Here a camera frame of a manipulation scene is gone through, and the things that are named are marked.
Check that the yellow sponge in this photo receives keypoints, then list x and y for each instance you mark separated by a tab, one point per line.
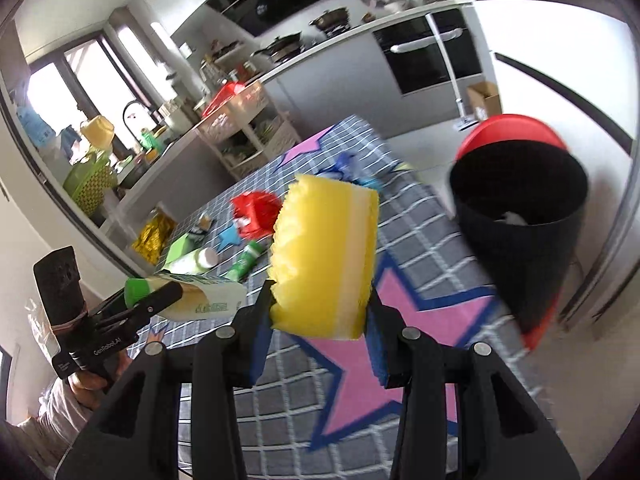
320	255

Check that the red plastic stool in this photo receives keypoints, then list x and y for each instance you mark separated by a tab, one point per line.
505	130

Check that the blue plastic wrapper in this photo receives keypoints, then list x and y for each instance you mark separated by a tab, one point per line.
350	170

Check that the checked star tablecloth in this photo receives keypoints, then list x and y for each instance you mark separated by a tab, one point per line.
440	280

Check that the light green box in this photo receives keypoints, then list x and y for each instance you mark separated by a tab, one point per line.
182	247

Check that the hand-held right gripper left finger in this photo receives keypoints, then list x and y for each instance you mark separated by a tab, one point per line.
257	355

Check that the white refrigerator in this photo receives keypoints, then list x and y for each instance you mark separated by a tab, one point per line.
550	20

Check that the white bottle with green cap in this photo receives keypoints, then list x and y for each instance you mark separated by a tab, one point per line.
210	300

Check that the small green bottle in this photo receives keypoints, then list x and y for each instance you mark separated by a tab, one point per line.
245	260

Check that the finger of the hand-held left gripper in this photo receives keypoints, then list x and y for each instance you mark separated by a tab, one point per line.
145	302

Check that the person's left forearm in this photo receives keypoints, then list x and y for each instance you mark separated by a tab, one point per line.
55	420

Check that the gold foil bag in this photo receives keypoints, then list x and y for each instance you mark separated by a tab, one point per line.
152	237

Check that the person's left hand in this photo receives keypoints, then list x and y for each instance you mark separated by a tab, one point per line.
87	395

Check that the spice rack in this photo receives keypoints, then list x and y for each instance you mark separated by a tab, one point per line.
225	67

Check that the dark cooking pot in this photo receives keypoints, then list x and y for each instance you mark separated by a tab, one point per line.
332	16

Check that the black trash bin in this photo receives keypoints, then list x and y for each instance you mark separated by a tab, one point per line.
525	260

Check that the red plastic basket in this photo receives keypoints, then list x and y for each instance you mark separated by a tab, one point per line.
222	97

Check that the red plastic bag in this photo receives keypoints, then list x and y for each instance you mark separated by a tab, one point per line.
255	212

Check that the green plastic basket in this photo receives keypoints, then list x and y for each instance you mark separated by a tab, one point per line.
92	185

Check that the black built-in oven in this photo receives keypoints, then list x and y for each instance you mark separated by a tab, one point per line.
430	55

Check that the black wok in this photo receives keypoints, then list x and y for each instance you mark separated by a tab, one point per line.
282	44

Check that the grey kitchen counter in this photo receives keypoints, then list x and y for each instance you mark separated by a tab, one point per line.
330	95

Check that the beige storage trolley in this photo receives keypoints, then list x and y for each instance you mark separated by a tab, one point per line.
250	130

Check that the white mop pole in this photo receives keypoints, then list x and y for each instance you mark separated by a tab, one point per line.
450	70

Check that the green dish soap bottle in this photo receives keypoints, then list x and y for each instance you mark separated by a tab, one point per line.
150	140

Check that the black kitchen faucet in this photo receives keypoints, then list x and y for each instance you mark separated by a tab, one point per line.
131	120

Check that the kitchen window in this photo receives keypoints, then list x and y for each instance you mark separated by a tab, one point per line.
85	85

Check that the cardboard box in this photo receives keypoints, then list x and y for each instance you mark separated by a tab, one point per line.
482	102

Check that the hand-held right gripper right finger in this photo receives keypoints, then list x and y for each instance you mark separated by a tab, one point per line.
377	360

